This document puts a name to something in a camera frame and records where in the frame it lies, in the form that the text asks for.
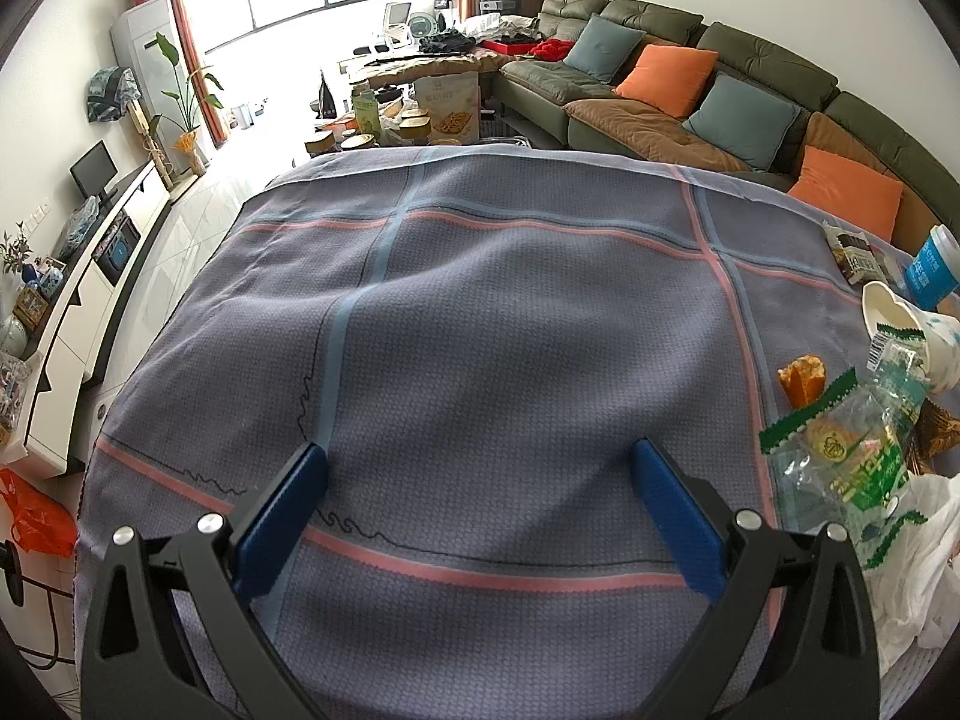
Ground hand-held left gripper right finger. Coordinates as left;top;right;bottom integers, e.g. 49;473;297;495
630;437;882;720

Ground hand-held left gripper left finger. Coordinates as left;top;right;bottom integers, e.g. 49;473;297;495
75;441;331;720

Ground green-edged clear wrapper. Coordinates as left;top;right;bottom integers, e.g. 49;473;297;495
759;367;925;571

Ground grey plaid blanket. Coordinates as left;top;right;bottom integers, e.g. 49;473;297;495
75;144;960;720

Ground orange plastic bag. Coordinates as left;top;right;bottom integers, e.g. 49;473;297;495
0;467;80;560

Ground clear wrapper green print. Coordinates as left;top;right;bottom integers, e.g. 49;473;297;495
866;321;935;428

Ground white plastic bag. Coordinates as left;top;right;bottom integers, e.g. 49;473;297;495
862;472;960;680

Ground brown crumpled snack bag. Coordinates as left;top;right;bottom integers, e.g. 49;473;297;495
907;397;960;477

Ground white tv cabinet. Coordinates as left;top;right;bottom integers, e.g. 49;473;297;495
0;157;175;481

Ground clear plastic container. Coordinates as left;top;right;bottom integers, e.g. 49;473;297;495
0;351;32;428

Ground white crushed paper cup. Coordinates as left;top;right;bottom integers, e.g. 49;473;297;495
861;281;960;395

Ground white and brown snack pack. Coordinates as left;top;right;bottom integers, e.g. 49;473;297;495
825;221;886;286

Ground black glass-front appliance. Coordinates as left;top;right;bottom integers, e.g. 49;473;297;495
94;214;143;287

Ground blue cup white lid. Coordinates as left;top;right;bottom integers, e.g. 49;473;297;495
902;225;960;312

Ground clear bag blue items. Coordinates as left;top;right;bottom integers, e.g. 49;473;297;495
56;195;102;256

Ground orange cushion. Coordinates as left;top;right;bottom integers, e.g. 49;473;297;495
613;43;719;119
787;144;906;245

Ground small plant blue pot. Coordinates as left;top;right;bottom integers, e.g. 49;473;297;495
0;221;38;278

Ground wooden stand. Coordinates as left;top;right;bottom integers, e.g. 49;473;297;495
127;101;207;188

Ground brown seat pad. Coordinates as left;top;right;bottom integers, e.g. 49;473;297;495
566;96;751;173

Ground grey-blue cushion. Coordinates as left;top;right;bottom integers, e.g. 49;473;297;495
562;13;647;85
681;71;802;172

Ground black monitor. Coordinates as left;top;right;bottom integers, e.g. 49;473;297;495
69;141;119;200

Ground brown sofa throw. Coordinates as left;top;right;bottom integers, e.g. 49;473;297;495
796;111;960;256

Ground large paper snack bag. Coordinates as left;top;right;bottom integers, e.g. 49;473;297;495
412;73;481;145

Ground large leafy plant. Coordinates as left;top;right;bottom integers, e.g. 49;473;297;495
145;31;224;136

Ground dark bundled bag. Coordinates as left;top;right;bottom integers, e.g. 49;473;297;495
84;66;143;125

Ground cluttered coffee table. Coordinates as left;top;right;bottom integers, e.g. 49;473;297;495
300;45;533;162

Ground green sofa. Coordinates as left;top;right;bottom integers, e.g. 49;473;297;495
491;0;960;271

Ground white standing air conditioner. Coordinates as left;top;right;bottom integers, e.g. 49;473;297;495
110;0;207;166

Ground black clothes pile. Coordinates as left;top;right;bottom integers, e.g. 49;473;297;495
418;30;477;55

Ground wooden photo frame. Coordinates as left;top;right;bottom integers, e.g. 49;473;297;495
13;286;50;331

